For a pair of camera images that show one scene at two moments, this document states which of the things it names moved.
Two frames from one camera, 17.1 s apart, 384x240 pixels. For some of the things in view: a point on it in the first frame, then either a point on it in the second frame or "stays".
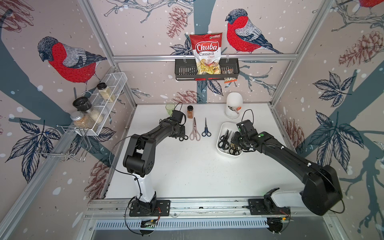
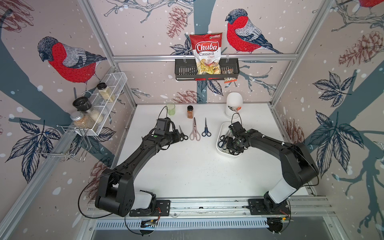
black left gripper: [183, 133] to [177, 136]
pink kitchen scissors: [195, 134] stays
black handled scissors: [185, 137] stays
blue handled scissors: [206, 132] stays
